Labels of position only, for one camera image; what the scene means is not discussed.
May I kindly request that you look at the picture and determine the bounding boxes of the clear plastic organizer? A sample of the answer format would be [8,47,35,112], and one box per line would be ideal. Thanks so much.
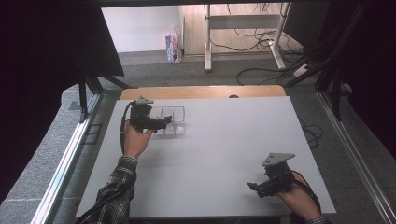
[150,105,187,136]

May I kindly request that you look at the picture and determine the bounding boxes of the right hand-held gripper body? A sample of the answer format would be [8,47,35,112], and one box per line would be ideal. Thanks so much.
[256,152,296,199]

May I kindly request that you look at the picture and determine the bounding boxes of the black curtain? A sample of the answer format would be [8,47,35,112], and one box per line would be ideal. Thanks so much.
[311,0,396,158]
[0,0,126,204]

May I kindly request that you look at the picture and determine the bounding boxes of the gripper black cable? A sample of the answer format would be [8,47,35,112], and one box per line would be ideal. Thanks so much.
[292,170,322,214]
[74,100,137,224]

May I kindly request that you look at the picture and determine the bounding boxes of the white power strip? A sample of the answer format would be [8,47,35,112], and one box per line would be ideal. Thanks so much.
[293,63,312,77]

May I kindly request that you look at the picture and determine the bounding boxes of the black floor cable loop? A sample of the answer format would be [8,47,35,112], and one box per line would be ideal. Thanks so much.
[298,118,325,151]

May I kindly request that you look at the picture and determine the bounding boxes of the person's right hand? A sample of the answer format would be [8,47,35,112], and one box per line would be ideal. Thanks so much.
[275,172,321,222]

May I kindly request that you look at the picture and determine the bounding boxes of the white metal desk frame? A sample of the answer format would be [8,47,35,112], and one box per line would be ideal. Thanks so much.
[203,3,292,73]

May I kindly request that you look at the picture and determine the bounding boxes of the white table board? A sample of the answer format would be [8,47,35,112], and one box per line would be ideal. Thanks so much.
[75,96,337,218]

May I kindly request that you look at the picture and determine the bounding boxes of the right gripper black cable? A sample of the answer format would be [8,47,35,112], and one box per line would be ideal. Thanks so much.
[292,170,322,214]

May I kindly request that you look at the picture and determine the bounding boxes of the tangled black cables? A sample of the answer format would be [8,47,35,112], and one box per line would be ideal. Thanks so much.
[209,3,304,57]

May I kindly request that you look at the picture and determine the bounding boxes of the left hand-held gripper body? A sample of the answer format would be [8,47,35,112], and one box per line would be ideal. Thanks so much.
[129,96,168,133]

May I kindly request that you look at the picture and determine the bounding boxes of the person's left hand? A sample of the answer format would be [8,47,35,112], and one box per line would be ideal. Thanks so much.
[123,119,155,160]

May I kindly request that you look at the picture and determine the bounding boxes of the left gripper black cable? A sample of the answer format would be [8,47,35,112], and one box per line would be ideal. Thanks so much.
[74,100,137,224]

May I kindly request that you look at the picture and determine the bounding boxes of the black metal stand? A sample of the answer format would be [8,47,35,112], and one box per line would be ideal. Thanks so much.
[313,60,345,122]
[77,60,135,123]

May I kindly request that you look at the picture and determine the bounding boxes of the aluminium floor rail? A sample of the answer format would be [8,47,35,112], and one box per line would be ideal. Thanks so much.
[30,92,105,224]
[315,91,396,224]

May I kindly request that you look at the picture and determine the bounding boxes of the colourful printed carton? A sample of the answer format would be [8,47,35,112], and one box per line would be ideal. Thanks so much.
[164,32,183,64]

